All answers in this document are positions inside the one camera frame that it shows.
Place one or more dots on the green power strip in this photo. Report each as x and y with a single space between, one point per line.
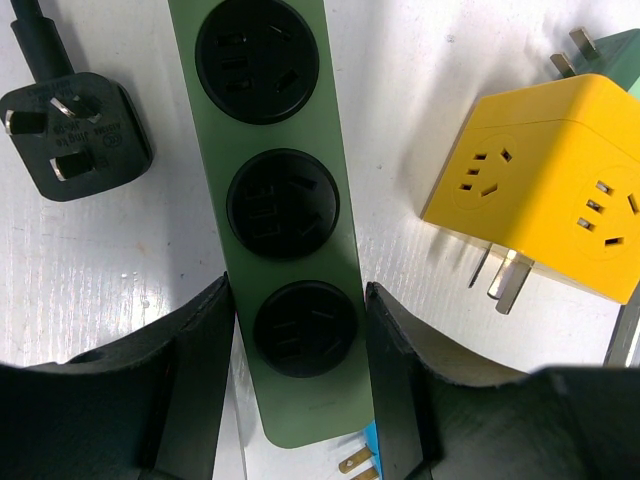
260 81

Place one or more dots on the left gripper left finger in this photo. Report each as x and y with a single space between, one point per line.
146 406

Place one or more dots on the yellow cube socket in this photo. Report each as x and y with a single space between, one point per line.
551 172

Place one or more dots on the aluminium rail frame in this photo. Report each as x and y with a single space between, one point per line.
623 349

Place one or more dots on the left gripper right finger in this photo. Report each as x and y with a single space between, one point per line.
445 412

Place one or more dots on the blue plug adapter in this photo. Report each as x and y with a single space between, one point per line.
368 453

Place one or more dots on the light green plug adapter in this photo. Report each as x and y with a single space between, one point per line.
614 56

